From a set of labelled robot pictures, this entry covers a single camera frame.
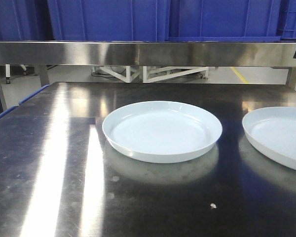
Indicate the pale blue plate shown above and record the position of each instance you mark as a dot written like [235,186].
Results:
[272,131]
[162,131]

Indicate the right blue plastic crate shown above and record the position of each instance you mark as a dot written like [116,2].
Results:
[224,20]

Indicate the blue plastic crate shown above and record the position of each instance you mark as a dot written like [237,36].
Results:
[224,20]
[25,20]
[110,20]

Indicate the middle blue plastic crate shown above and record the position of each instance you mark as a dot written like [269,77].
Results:
[110,20]

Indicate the left blue plastic crate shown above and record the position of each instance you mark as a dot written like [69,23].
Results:
[25,20]

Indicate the far right blue crate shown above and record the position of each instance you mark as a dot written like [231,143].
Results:
[287,20]

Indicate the stainless steel shelf rail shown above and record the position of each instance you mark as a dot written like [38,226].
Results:
[187,54]

